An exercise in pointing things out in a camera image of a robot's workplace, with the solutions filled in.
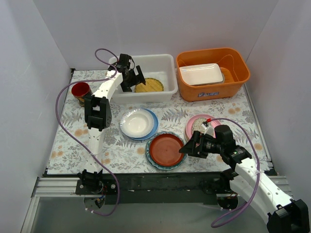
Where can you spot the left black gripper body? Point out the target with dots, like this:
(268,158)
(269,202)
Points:
(132,76)

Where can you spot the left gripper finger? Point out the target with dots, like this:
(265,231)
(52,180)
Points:
(140,77)
(127,84)

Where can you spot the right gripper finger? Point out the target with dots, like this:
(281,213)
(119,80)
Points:
(192,146)
(196,136)

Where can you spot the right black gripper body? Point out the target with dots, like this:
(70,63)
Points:
(198,144)

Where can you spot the round woven bamboo plate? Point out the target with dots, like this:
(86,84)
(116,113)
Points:
(151,85)

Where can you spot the red-brown fluted plate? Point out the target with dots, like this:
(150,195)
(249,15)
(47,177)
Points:
(164,149)

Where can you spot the teal scalloped plate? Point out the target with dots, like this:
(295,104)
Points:
(152,163)

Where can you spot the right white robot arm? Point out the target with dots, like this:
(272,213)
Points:
(279,211)

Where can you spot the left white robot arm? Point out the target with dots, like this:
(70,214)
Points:
(98,117)

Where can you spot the white plastic bin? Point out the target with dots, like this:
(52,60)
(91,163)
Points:
(157,66)

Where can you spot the cream round plate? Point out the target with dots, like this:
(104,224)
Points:
(187,135)

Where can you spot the speckled oval dish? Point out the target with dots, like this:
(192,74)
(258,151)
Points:
(197,125)

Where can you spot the blue round plate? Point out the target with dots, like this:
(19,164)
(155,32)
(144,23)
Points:
(154,129)

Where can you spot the white deep plate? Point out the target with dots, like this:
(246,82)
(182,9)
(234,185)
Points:
(136,123)

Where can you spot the red and black mug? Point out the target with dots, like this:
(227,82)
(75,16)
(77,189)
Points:
(80,90)

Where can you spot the white rectangular tray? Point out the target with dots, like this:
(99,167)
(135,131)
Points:
(203,74)

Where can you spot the orange plastic tub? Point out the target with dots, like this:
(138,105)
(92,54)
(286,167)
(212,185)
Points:
(231,64)

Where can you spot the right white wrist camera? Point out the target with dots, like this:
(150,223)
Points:
(208,128)

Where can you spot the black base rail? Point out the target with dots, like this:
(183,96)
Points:
(197,187)

